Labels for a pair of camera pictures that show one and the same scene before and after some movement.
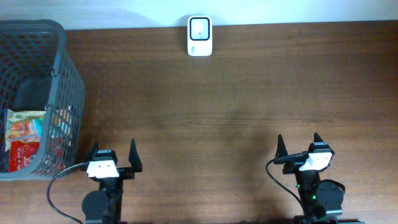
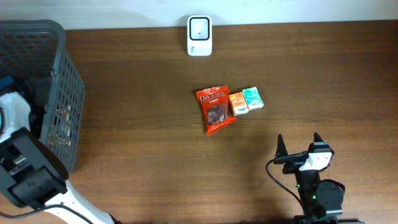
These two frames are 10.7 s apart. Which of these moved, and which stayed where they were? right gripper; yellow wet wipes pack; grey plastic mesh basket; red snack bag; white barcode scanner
Moved: red snack bag; yellow wet wipes pack
Stayed: right gripper; white barcode scanner; grey plastic mesh basket
